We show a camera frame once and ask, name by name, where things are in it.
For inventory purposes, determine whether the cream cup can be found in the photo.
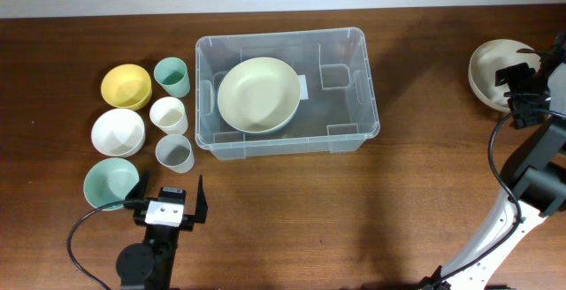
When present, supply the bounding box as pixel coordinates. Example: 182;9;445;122
149;96;188;134

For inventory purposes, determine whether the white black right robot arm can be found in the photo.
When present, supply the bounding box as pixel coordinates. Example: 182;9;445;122
418;32;565;289

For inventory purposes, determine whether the yellow bowl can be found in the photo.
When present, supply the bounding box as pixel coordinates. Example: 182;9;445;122
101;64;152;111

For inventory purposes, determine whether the white bowl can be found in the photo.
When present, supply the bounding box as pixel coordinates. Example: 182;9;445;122
91;109;146;157

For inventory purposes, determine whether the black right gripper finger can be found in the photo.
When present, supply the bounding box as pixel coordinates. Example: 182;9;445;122
504;91;550;129
495;63;535;86

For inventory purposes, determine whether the grey translucent cup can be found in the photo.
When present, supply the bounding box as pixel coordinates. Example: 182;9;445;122
156;134;195;173

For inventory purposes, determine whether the clear plastic storage bin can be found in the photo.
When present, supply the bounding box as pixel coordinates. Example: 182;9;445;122
195;27;380;160

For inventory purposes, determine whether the dark blue bowl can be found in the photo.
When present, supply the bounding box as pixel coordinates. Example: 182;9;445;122
232;108;298;135

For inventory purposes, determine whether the mint green bowl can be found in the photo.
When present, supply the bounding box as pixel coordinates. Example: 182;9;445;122
83;157;140;208

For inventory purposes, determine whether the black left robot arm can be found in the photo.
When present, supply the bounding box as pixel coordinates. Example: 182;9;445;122
116;172;208;289

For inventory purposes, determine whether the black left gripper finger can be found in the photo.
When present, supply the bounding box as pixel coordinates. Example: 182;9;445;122
194;175;208;224
125;171;149;201

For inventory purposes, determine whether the mint green cup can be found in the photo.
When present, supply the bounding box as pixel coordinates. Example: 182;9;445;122
154;57;190;98

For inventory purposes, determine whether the beige bowl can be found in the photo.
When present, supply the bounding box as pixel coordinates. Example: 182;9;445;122
217;57;301;132
468;39;539;113

